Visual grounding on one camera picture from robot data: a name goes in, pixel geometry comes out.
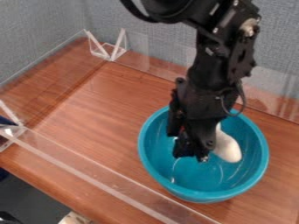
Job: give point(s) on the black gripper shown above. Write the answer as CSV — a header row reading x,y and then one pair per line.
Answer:
x,y
196,110

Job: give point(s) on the plush mushroom with brown cap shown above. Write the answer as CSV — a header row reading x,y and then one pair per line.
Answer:
x,y
227,147

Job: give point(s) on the blue plastic bowl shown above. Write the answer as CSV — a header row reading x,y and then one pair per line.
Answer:
x,y
215,180

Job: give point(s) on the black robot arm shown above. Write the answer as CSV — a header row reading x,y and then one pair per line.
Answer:
x,y
227,29

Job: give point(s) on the clear acrylic back barrier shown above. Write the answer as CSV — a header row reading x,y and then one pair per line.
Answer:
x,y
271,91

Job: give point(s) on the clear acrylic barrier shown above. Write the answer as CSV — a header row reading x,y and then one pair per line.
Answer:
x,y
271,91
23,51
95,190

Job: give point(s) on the clear acrylic front barrier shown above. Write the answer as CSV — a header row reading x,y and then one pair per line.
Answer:
x,y
95,190

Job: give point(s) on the clear acrylic left barrier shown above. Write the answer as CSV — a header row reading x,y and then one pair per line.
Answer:
x,y
23,51

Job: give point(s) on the clear acrylic left bracket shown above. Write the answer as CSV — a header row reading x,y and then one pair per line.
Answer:
x,y
8,125

